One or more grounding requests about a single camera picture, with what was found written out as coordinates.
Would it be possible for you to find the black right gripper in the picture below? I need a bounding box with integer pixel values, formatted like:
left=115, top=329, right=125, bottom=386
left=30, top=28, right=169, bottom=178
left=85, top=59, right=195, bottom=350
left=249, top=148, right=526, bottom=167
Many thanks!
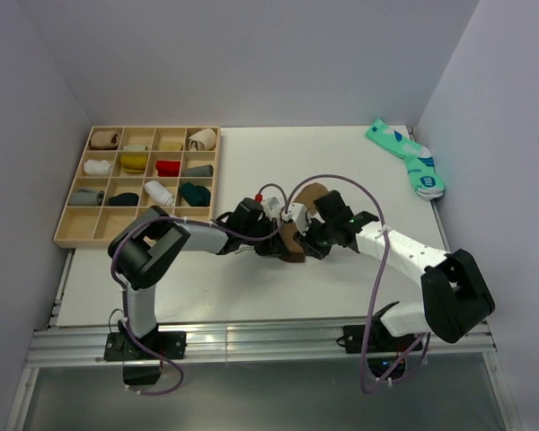
left=293, top=215, right=336, bottom=260

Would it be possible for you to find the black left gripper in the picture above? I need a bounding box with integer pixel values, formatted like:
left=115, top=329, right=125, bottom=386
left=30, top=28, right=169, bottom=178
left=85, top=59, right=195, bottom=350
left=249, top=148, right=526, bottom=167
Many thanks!
left=241, top=218, right=289, bottom=258

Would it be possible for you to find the tan ribbed sock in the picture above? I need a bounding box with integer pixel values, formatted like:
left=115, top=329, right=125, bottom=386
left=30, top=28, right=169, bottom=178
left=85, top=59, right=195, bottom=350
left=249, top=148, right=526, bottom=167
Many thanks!
left=278, top=182, right=329, bottom=264

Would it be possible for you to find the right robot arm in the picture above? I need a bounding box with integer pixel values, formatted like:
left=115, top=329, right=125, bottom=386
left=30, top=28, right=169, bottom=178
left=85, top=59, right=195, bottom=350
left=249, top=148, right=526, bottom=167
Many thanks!
left=282, top=190, right=496, bottom=350

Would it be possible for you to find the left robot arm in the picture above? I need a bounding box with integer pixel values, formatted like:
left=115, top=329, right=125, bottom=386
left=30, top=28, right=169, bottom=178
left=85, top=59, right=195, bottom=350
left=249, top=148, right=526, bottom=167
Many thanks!
left=108, top=198, right=280, bottom=358

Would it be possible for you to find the dark teal rolled sock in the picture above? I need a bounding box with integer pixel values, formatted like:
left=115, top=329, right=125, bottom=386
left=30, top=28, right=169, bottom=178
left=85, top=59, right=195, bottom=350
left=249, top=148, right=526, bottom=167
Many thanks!
left=179, top=182, right=211, bottom=207

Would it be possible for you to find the grey green rolled sock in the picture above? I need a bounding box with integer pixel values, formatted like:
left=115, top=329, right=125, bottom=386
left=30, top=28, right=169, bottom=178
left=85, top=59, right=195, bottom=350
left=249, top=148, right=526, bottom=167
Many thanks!
left=181, top=164, right=214, bottom=178

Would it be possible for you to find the beige white rolled sock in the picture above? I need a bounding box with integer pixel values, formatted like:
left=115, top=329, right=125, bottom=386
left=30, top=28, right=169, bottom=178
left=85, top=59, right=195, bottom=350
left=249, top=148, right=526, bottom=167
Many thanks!
left=188, top=128, right=217, bottom=151

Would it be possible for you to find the teal patterned sock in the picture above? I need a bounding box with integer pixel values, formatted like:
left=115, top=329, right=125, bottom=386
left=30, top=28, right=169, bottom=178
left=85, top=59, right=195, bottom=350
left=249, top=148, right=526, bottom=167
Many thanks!
left=365, top=119, right=446, bottom=200

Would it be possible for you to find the cream yellow rolled sock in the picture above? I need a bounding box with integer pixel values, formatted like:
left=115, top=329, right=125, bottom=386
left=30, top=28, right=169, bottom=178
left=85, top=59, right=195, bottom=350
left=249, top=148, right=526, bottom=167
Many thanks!
left=157, top=140, right=183, bottom=152

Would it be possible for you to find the navy rolled sock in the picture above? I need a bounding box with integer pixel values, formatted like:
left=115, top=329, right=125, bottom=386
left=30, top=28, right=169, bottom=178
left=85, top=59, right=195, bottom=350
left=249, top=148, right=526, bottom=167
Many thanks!
left=107, top=192, right=139, bottom=207

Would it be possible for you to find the mustard yellow rolled sock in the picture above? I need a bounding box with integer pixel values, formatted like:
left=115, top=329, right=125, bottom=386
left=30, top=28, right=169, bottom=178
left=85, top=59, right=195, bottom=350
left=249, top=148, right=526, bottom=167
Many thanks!
left=119, top=154, right=148, bottom=174

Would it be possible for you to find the wooden compartment tray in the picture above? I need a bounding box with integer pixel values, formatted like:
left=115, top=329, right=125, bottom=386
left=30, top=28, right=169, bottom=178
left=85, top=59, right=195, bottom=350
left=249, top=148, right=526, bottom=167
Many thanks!
left=53, top=126, right=221, bottom=249

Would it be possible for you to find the pale green rolled sock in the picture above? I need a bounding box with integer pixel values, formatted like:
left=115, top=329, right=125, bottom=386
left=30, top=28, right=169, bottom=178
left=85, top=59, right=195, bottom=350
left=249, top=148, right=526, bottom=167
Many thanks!
left=122, top=144, right=148, bottom=152

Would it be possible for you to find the beige rolled sock with red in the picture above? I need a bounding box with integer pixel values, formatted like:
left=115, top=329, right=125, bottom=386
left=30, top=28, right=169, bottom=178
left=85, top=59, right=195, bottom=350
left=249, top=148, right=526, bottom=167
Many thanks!
left=89, top=129, right=120, bottom=150

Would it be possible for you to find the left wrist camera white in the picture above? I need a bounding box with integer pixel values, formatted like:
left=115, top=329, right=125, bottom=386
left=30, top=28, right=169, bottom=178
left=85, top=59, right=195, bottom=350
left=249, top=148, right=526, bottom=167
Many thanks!
left=254, top=193, right=283, bottom=222

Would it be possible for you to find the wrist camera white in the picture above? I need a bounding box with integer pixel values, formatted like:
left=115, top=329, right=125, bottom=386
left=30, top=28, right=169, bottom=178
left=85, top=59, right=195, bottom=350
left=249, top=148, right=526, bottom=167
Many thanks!
left=254, top=193, right=283, bottom=222
left=281, top=203, right=311, bottom=236

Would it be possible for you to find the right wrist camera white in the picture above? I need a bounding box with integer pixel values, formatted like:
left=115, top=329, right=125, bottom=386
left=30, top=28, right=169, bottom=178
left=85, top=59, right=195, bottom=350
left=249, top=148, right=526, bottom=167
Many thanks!
left=281, top=203, right=311, bottom=236

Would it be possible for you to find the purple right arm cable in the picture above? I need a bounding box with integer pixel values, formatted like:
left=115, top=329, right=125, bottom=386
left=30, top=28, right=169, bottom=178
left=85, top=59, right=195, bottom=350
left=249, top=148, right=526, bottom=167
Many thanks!
left=283, top=173, right=430, bottom=394

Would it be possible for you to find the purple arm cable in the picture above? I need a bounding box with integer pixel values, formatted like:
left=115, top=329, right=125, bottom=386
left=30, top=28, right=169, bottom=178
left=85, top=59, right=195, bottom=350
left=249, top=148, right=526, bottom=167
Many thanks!
left=110, top=182, right=288, bottom=396
left=283, top=173, right=430, bottom=394

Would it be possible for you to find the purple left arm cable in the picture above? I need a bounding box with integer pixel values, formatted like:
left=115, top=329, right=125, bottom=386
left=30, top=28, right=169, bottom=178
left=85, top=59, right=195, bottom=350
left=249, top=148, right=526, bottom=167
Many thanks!
left=110, top=182, right=288, bottom=396

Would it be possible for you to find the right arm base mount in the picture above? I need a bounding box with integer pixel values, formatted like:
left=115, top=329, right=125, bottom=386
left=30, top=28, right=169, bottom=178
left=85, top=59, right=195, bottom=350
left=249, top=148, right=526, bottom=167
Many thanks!
left=336, top=323, right=417, bottom=378

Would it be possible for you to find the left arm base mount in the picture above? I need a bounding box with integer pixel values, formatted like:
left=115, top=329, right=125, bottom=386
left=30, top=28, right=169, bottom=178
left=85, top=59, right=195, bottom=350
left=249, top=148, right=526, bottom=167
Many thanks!
left=103, top=327, right=186, bottom=387

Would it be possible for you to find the aluminium frame rail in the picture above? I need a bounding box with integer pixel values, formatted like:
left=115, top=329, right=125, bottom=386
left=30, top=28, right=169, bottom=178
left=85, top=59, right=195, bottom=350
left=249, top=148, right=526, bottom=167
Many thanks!
left=24, top=313, right=498, bottom=367

